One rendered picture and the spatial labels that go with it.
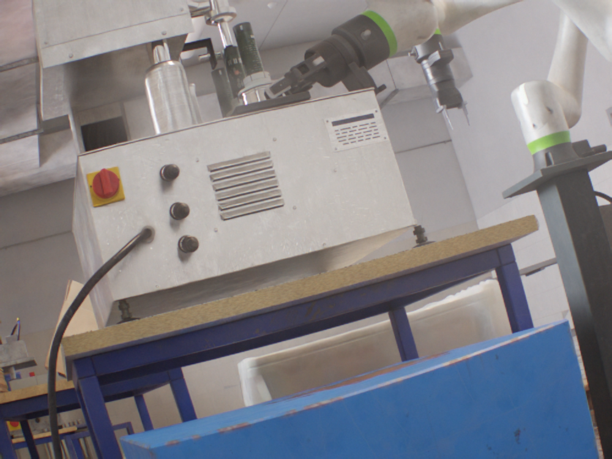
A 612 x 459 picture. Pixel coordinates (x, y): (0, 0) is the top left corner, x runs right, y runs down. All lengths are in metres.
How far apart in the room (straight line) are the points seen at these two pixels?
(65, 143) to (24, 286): 1.97
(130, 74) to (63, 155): 9.29
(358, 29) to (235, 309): 0.55
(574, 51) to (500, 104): 9.26
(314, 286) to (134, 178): 0.32
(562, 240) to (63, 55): 1.47
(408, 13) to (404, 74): 10.40
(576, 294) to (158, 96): 1.37
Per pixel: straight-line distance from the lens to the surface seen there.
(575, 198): 2.53
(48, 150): 11.04
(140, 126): 1.85
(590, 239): 2.53
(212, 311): 1.32
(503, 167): 12.22
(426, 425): 0.88
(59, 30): 1.57
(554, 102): 2.58
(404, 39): 1.68
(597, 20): 2.10
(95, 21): 1.58
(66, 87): 1.71
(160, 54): 1.58
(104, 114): 1.86
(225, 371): 11.99
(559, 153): 2.54
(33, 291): 11.93
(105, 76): 1.71
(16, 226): 12.07
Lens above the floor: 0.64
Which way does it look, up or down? 8 degrees up
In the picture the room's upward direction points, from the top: 16 degrees counter-clockwise
